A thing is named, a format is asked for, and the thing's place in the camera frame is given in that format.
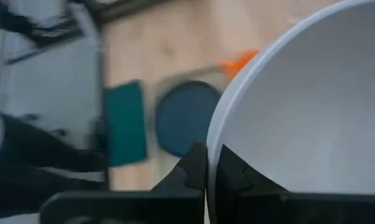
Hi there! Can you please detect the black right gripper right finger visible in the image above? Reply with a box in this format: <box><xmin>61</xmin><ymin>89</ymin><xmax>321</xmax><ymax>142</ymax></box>
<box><xmin>215</xmin><ymin>144</ymin><xmax>288</xmax><ymax>195</ymax></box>

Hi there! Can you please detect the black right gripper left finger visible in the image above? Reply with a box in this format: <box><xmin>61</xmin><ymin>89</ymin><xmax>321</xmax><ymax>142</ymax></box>
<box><xmin>151</xmin><ymin>141</ymin><xmax>208</xmax><ymax>192</ymax></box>

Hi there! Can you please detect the dark blue round plate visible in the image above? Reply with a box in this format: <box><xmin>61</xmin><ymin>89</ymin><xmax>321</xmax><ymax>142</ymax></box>
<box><xmin>154</xmin><ymin>80</ymin><xmax>222</xmax><ymax>158</ymax></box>

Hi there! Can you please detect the dark green cloth napkin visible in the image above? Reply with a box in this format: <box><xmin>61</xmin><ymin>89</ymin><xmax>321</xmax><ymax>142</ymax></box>
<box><xmin>103</xmin><ymin>80</ymin><xmax>148</xmax><ymax>167</ymax></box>

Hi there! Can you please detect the white round bowl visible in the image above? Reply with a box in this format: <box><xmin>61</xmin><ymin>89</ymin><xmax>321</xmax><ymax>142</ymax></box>
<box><xmin>206</xmin><ymin>0</ymin><xmax>375</xmax><ymax>224</ymax></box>

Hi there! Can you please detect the orange plastic cup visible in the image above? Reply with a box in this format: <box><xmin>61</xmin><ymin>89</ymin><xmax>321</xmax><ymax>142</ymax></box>
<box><xmin>220</xmin><ymin>49</ymin><xmax>259</xmax><ymax>78</ymax></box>

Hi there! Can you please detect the black aluminium table frame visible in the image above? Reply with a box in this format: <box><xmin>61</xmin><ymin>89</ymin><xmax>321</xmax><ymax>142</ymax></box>
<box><xmin>81</xmin><ymin>0</ymin><xmax>176</xmax><ymax>26</ymax></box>

